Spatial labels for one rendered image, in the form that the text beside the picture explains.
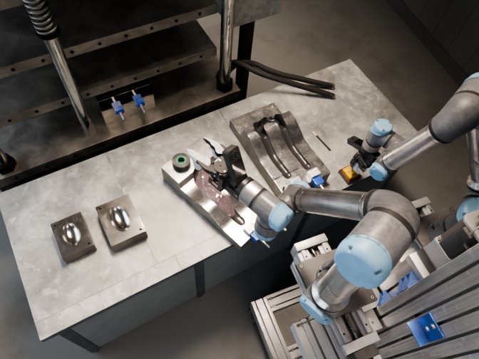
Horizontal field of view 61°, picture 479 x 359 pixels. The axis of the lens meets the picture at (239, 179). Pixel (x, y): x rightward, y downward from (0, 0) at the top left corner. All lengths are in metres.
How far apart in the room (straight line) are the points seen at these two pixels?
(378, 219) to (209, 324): 1.72
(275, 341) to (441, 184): 1.74
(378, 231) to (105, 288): 1.18
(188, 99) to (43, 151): 0.77
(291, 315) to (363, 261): 1.48
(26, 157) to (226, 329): 1.41
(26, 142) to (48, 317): 0.87
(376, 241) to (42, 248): 1.41
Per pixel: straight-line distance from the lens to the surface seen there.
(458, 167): 3.45
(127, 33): 1.86
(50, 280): 1.84
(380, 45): 4.06
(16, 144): 2.24
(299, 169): 1.88
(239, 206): 1.78
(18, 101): 2.05
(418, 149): 1.47
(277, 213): 1.10
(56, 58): 1.78
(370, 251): 0.88
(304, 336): 1.56
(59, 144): 2.16
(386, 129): 1.70
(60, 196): 1.99
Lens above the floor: 2.45
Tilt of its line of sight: 59 degrees down
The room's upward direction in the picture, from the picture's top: 7 degrees clockwise
